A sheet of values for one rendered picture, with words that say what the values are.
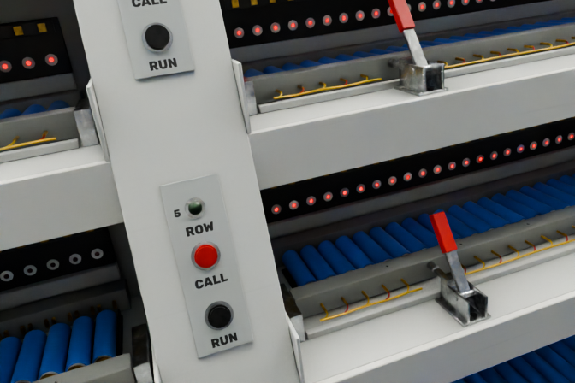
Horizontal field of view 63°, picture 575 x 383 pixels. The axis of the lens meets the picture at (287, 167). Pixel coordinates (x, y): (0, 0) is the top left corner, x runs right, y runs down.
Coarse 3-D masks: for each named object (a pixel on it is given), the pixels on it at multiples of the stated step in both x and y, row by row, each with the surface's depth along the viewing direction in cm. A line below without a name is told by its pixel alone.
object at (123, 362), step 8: (128, 352) 37; (104, 360) 37; (112, 360) 37; (120, 360) 37; (128, 360) 36; (80, 368) 36; (88, 368) 36; (96, 368) 36; (104, 368) 36; (112, 368) 36; (120, 368) 36; (128, 368) 36; (56, 376) 36; (64, 376) 36; (72, 376) 36; (80, 376) 35; (88, 376) 35; (96, 376) 35; (104, 376) 35; (112, 376) 36; (120, 376) 36; (128, 376) 36
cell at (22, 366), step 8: (32, 336) 41; (40, 336) 42; (24, 344) 40; (32, 344) 40; (40, 344) 41; (24, 352) 39; (32, 352) 39; (40, 352) 40; (24, 360) 38; (32, 360) 39; (40, 360) 40; (16, 368) 38; (24, 368) 38; (32, 368) 38; (16, 376) 37; (24, 376) 37; (32, 376) 37
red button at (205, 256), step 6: (204, 246) 32; (210, 246) 32; (198, 252) 32; (204, 252) 32; (210, 252) 32; (216, 252) 32; (198, 258) 32; (204, 258) 32; (210, 258) 32; (216, 258) 32; (198, 264) 32; (204, 264) 32; (210, 264) 32
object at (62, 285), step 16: (80, 272) 47; (96, 272) 47; (112, 272) 47; (16, 288) 45; (32, 288) 45; (48, 288) 46; (64, 288) 46; (80, 288) 47; (0, 304) 45; (16, 304) 45; (128, 320) 45; (144, 320) 45; (128, 336) 43; (144, 336) 38; (144, 352) 36; (144, 368) 35
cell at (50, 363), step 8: (56, 328) 42; (64, 328) 42; (48, 336) 41; (56, 336) 41; (64, 336) 41; (48, 344) 40; (56, 344) 40; (64, 344) 40; (48, 352) 39; (56, 352) 39; (64, 352) 40; (48, 360) 38; (56, 360) 38; (64, 360) 39; (40, 368) 38; (48, 368) 37; (56, 368) 37; (40, 376) 37
